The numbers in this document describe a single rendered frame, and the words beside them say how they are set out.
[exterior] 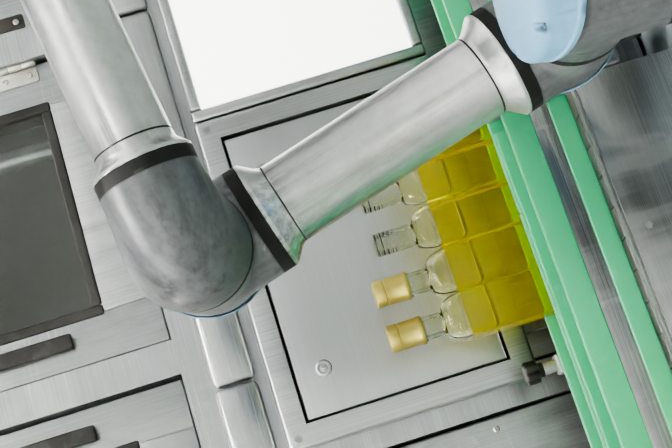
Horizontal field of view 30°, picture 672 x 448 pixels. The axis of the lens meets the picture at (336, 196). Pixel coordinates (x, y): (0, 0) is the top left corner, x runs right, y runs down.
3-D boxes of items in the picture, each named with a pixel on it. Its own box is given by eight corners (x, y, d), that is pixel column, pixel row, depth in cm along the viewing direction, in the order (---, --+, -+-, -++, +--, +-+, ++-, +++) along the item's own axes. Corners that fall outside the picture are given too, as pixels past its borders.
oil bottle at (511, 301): (595, 255, 158) (433, 306, 156) (603, 245, 152) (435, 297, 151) (611, 297, 156) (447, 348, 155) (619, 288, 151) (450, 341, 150)
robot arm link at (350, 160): (661, 19, 117) (169, 339, 115) (630, 58, 132) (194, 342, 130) (587, -84, 119) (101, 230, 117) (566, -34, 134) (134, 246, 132)
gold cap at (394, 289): (403, 267, 154) (369, 277, 154) (412, 292, 152) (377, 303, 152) (404, 278, 157) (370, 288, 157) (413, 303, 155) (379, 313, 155)
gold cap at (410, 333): (423, 336, 155) (389, 347, 155) (416, 311, 154) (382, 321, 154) (429, 348, 152) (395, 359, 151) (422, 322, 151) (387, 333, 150)
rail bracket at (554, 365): (611, 334, 163) (514, 365, 163) (621, 326, 157) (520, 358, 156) (622, 363, 162) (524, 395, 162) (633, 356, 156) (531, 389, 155)
